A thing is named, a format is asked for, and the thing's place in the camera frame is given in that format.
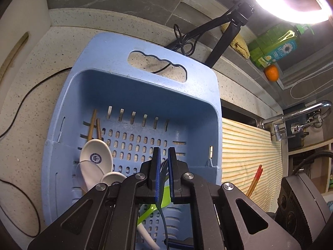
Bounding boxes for wooden chopstick red tip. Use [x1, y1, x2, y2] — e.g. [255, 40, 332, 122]
[248, 168, 264, 198]
[87, 109, 97, 141]
[245, 164, 263, 198]
[96, 118, 102, 140]

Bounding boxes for blue plastic drain basket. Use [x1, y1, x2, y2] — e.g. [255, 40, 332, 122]
[29, 33, 224, 249]

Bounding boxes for striped yellow dish cloth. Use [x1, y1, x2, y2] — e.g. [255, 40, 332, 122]
[221, 118, 283, 212]

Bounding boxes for green dish soap bottle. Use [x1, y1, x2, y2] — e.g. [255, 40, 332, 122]
[248, 23, 314, 69]

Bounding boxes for white cutting board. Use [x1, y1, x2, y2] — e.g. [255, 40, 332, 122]
[1, 0, 51, 104]

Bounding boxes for orange fruit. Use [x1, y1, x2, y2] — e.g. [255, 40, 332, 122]
[263, 64, 279, 82]

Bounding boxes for yellow sponge cloth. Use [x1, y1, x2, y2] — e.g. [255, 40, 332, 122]
[230, 33, 250, 59]

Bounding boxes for black power cable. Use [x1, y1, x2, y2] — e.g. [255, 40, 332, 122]
[0, 24, 201, 238]

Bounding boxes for green plastic spoon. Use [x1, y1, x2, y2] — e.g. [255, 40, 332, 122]
[137, 186, 171, 225]

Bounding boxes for white ceramic spoon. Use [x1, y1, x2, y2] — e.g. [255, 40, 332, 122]
[100, 172, 161, 249]
[76, 139, 113, 192]

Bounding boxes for white ring light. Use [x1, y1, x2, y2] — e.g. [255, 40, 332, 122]
[255, 0, 332, 24]

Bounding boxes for chrome kitchen faucet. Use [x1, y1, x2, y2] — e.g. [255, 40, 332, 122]
[256, 100, 332, 142]

